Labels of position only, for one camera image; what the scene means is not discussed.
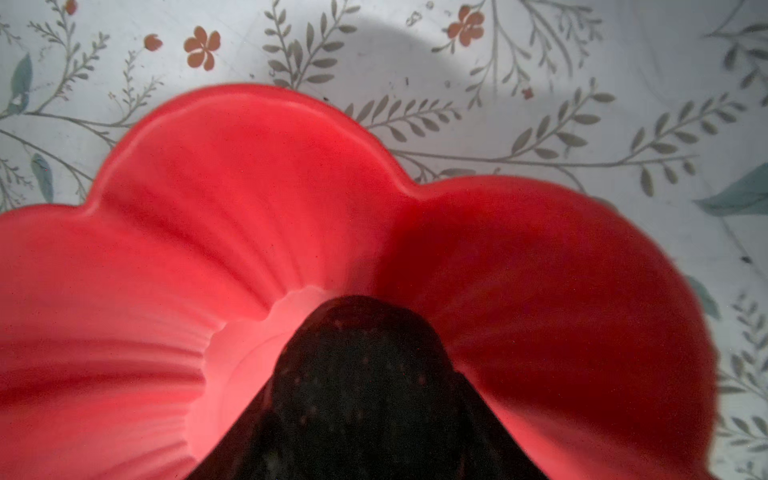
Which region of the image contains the dark fake avocado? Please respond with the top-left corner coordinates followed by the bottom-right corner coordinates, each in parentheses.
top-left (192, 295), bottom-right (543, 479)

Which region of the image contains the red flower-shaped fruit bowl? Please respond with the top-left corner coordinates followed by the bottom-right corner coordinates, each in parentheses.
top-left (1, 84), bottom-right (716, 479)

